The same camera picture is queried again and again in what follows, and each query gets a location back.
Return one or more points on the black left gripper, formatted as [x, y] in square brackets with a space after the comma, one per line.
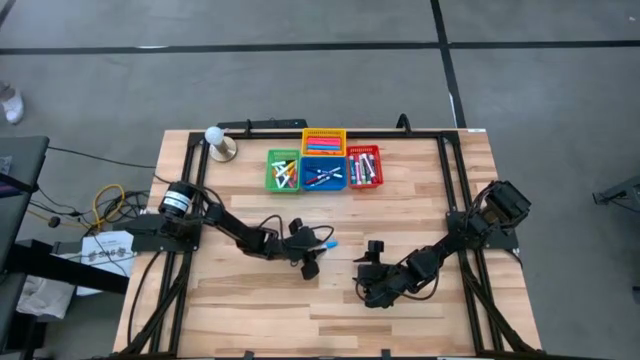
[295, 245]

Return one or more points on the yellow cap small marker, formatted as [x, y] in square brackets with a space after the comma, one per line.
[289, 166]

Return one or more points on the pink cap small marker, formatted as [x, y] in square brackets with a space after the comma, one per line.
[295, 172]

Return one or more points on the purple cap marker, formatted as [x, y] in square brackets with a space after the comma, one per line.
[283, 172]

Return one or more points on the black aluminium table frame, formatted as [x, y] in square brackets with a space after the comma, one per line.
[280, 135]

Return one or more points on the white bulb lamp metal base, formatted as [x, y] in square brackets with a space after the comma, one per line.
[216, 135]

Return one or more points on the black table clamp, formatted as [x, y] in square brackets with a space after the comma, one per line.
[399, 122]
[385, 354]
[248, 355]

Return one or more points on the black bar device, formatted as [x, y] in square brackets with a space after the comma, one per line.
[270, 123]

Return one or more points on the blue highlighter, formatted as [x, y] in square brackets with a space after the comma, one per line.
[325, 147]

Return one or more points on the white plastic bag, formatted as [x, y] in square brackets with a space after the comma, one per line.
[45, 297]

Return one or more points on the teal Expo thick marker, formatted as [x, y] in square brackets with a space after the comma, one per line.
[352, 170]

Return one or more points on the black plug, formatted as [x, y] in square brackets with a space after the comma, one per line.
[54, 222]

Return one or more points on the orange highlighter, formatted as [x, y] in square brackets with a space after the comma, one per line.
[322, 151]

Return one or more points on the grey desk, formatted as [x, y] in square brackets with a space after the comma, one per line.
[25, 155]

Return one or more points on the green plastic basket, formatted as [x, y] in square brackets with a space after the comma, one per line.
[282, 152]

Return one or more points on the grey metal stand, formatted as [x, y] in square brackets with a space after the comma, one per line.
[622, 192]

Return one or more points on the white paper sheet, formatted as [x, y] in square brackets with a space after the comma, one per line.
[107, 255]

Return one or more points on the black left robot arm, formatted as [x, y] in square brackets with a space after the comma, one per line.
[230, 227]

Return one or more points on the person's shoe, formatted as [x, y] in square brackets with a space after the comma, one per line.
[12, 105]

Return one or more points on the yellow plastic basket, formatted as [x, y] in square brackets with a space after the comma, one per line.
[324, 133]

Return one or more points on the magenta Expo thick marker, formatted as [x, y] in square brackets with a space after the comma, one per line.
[368, 170]

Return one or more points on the blue cap small marker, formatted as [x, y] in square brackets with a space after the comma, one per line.
[332, 245]

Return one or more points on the black beam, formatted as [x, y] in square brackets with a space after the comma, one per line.
[100, 281]

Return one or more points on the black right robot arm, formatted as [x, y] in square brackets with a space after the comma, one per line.
[460, 235]

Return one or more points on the pink Sharpie highlighter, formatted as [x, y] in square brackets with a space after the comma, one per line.
[324, 143]
[324, 139]

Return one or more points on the dark red Expo thick marker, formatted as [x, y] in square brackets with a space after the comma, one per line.
[374, 177]

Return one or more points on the black cap small marker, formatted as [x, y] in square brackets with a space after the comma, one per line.
[280, 182]

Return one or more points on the blue Expo thin marker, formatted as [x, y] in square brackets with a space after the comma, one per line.
[325, 181]

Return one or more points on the blue plastic basket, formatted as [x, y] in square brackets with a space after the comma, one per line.
[324, 161]

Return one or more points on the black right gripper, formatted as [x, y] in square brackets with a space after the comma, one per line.
[387, 282]

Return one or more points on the red plastic basket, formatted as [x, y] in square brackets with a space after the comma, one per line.
[359, 149]

